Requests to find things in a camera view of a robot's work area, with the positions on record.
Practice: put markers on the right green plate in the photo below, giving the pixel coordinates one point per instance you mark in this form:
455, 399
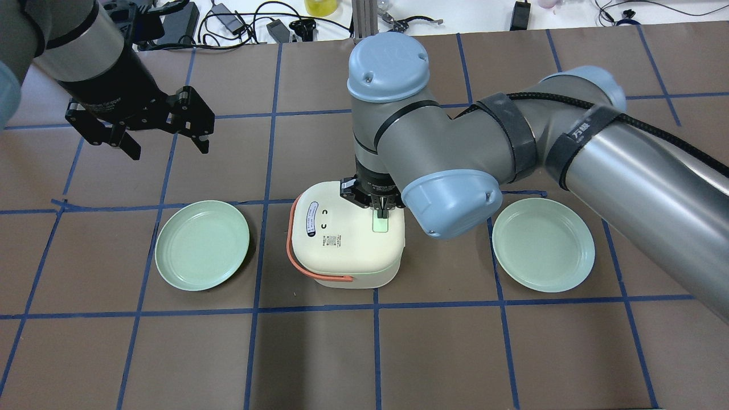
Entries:
543, 245

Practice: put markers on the black power adapter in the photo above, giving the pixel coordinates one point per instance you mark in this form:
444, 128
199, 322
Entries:
228, 19

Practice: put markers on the metal stand post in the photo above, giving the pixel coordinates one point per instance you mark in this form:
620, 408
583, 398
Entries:
364, 19

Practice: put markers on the left green plate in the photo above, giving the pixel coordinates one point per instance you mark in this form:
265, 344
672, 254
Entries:
202, 245

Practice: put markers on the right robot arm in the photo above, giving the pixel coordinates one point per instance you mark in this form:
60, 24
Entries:
448, 171

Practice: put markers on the green plate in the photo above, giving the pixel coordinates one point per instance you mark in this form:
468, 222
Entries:
543, 245
202, 245

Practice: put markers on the white rice cooker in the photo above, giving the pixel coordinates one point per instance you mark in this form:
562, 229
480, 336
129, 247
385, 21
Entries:
340, 245

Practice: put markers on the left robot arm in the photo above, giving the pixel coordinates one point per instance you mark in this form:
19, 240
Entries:
77, 44

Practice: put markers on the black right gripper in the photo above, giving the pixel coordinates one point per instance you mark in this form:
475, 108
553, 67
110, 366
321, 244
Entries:
373, 181

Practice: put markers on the yellow cup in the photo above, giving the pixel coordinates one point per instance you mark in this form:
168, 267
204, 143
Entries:
321, 8

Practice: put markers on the black charger block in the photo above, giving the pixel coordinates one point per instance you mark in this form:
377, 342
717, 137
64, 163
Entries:
520, 16

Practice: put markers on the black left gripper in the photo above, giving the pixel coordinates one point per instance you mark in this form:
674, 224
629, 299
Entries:
111, 77

